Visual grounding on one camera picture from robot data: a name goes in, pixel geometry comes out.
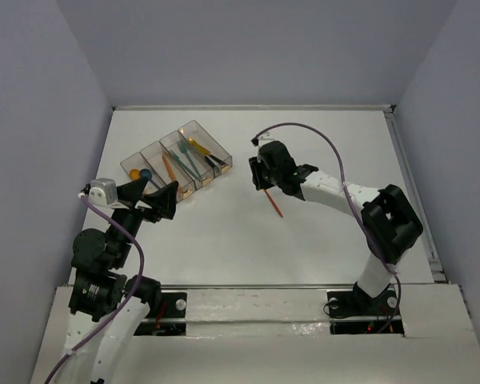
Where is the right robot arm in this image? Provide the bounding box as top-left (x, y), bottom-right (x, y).
top-left (249, 141), bottom-right (423, 318)

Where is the purple camera cable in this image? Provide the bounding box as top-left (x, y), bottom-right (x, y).
top-left (46, 195), bottom-right (147, 384)
top-left (254, 122), bottom-right (402, 334)

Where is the clear tray end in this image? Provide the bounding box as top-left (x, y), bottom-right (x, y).
top-left (120, 152), bottom-right (166, 194)
top-left (178, 120), bottom-right (233, 178)

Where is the teal plastic fork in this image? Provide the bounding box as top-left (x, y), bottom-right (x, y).
top-left (177, 140), bottom-right (203, 181)

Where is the yellow plastic spoon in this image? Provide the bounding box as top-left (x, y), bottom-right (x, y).
top-left (129, 168), bottom-right (148, 194)

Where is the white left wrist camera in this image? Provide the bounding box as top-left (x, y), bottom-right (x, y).
top-left (78, 178), bottom-right (121, 208)

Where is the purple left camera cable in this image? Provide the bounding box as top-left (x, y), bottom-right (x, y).
top-left (46, 195), bottom-right (147, 384)

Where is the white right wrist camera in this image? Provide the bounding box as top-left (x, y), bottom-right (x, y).
top-left (251, 134), bottom-right (275, 163)

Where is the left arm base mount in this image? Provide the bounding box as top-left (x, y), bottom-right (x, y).
top-left (134, 290), bottom-right (187, 337)

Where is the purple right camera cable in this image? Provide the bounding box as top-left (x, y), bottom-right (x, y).
top-left (254, 122), bottom-right (402, 334)

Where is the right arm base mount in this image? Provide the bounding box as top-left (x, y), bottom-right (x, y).
top-left (322, 289), bottom-right (405, 335)

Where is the orange plastic knife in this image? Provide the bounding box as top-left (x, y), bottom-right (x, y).
top-left (263, 190), bottom-right (284, 218)

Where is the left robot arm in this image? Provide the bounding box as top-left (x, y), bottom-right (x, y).
top-left (46, 177), bottom-right (179, 383)

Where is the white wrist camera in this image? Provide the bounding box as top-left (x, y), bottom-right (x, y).
top-left (78, 178), bottom-right (121, 208)
top-left (251, 134), bottom-right (275, 163)

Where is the clear tray far end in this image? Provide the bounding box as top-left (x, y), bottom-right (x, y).
top-left (178, 120), bottom-right (233, 178)

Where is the teal chopstick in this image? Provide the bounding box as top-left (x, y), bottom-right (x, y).
top-left (170, 150), bottom-right (199, 179)

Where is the clear tray near end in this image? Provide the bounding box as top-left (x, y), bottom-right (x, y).
top-left (120, 152), bottom-right (166, 194)

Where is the gold knife dark handle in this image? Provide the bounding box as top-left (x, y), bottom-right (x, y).
top-left (188, 138), bottom-right (225, 168)

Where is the dark blue plastic spoon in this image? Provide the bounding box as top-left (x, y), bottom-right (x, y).
top-left (139, 168), bottom-right (159, 189)

